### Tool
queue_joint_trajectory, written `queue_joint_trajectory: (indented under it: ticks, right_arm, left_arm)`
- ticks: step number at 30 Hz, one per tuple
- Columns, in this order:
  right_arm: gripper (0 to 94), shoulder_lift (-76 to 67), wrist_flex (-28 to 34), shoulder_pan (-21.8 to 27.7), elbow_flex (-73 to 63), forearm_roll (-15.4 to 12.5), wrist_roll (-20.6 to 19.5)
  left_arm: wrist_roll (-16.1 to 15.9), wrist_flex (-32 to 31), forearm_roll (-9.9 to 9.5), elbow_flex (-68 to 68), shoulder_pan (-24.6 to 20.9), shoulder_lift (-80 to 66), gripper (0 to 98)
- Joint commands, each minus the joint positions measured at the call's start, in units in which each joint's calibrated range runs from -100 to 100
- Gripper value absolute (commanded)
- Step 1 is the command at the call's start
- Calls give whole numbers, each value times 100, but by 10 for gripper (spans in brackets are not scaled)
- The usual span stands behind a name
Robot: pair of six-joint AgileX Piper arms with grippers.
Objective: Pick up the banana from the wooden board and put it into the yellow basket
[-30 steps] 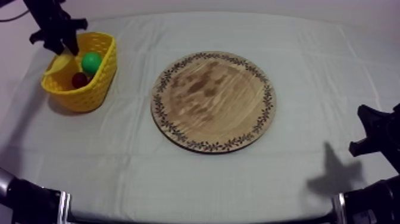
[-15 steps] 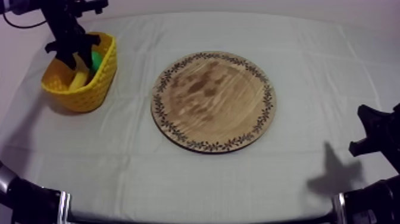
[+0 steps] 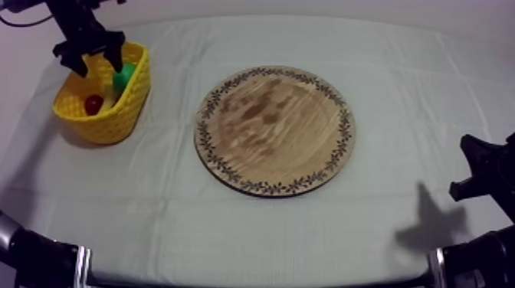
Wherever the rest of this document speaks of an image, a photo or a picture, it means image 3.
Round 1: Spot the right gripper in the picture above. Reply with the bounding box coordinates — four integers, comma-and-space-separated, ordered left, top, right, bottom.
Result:
448, 133, 515, 223

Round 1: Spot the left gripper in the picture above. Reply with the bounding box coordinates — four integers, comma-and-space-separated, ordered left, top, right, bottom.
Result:
52, 14, 126, 79

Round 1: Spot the yellow plastic basket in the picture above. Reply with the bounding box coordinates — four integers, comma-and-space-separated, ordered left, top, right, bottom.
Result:
52, 41, 153, 146

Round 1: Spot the round wooden board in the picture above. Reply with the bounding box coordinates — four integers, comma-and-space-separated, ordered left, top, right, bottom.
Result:
194, 65, 357, 198

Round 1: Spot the green toy pear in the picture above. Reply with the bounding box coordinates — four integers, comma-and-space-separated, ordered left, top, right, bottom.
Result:
112, 62, 138, 93

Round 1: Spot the small red fruit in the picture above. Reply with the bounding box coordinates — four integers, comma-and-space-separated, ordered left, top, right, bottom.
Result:
84, 94, 105, 117

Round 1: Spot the silver metal bar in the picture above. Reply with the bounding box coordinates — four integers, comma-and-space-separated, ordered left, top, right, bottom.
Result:
74, 245, 93, 288

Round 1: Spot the black cable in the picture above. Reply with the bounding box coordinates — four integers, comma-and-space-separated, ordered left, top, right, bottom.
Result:
0, 14, 54, 28

